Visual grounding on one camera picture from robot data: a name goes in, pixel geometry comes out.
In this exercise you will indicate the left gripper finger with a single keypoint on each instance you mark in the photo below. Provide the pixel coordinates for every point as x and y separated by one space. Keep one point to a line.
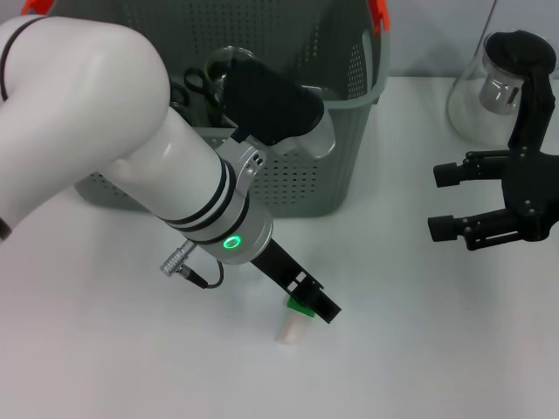
327 307
305 301

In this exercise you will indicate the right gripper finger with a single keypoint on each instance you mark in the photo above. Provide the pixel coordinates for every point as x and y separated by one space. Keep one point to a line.
447 174
443 229

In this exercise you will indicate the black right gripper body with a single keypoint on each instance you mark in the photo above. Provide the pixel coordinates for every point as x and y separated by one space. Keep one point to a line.
533 196

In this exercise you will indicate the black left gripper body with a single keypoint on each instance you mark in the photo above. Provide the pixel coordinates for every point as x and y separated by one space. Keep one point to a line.
284 270

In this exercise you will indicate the green two-stud brick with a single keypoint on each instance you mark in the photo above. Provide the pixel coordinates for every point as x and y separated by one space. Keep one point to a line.
299 311

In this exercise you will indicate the white plastic brick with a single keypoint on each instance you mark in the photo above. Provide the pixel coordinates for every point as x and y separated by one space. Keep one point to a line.
290 329

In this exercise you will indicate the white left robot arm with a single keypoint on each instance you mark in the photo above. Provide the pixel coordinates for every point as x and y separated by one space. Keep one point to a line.
87 109

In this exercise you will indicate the grey perforated storage basket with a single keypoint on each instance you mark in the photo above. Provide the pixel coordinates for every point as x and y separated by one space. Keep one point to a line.
340 153

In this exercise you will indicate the glass teapot black lid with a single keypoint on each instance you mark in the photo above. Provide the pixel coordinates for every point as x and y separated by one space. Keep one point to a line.
519 48

